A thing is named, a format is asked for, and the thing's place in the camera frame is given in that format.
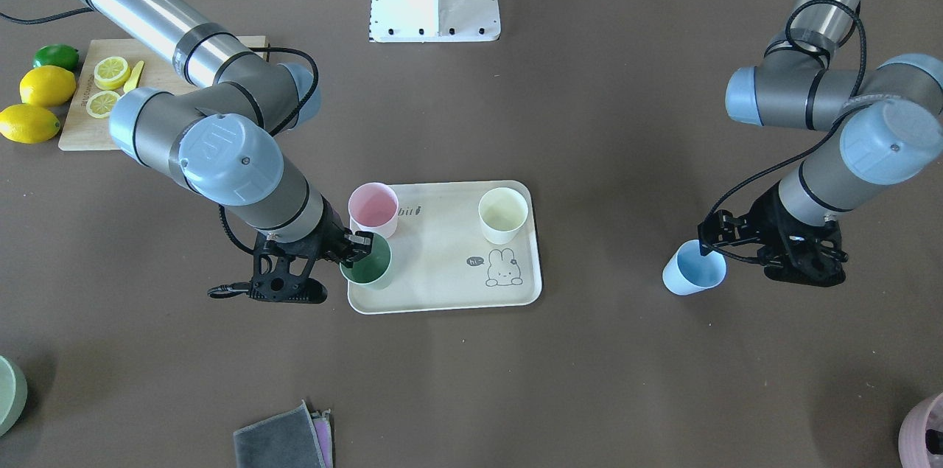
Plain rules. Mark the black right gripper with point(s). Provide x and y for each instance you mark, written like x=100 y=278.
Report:
x=329 y=239

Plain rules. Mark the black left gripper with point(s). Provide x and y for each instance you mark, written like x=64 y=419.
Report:
x=759 y=222

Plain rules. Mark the green cup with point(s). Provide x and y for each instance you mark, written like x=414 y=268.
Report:
x=374 y=272

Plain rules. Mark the pink cup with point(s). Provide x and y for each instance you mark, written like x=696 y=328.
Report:
x=374 y=207

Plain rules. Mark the blue cup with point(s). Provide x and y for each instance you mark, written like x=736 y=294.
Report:
x=689 y=271

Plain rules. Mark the white cup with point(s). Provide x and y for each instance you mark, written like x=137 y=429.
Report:
x=502 y=212

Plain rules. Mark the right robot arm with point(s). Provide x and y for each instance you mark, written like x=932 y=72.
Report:
x=218 y=141

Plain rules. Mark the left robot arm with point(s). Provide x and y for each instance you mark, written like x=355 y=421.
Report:
x=880 y=128

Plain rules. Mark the cream rabbit tray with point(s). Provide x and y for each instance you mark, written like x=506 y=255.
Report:
x=442 y=260

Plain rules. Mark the grey folded cloth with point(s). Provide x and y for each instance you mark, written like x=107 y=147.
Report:
x=297 y=438

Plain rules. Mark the yellow plastic knife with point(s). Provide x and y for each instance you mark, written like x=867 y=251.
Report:
x=132 y=82

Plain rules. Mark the pink bowl with ice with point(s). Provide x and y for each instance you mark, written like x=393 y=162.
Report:
x=919 y=441

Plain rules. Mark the lemon slice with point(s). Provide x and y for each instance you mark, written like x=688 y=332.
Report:
x=101 y=104
x=111 y=73

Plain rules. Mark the whole lemon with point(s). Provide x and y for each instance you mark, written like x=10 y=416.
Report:
x=28 y=124
x=47 y=86

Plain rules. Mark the green lime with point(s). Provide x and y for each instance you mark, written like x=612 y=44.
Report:
x=57 y=55

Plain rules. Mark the green bowl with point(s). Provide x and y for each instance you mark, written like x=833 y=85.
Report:
x=14 y=391

